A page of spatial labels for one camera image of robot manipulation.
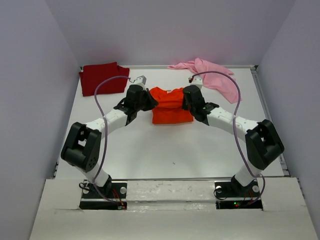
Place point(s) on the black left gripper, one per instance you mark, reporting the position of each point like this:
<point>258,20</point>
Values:
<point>151,103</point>

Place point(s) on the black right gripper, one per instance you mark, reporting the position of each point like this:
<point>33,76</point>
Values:
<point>184,105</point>

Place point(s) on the orange t-shirt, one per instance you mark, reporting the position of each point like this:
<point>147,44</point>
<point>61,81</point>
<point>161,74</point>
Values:
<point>169,110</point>

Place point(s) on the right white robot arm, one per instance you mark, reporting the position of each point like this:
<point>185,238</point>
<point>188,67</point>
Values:
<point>263,144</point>

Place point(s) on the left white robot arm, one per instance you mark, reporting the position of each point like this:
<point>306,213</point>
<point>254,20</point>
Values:
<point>81,148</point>

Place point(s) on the pink t-shirt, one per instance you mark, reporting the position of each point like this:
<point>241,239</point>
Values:
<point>213,81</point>

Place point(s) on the dark red folded t-shirt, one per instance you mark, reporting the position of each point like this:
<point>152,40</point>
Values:
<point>93,75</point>

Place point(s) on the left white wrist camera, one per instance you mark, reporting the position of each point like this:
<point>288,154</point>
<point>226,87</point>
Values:
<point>140,81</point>

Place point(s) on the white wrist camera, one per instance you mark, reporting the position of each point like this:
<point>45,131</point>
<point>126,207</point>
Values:
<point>196,80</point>
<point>140,81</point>

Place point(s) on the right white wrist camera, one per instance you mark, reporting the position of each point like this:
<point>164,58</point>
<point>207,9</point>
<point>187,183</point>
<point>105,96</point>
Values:
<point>196,80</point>

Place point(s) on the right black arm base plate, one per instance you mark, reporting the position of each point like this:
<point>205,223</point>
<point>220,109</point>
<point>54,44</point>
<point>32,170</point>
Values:
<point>229,199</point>

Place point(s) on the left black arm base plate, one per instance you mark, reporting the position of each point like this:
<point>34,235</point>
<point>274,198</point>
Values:
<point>114,200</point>

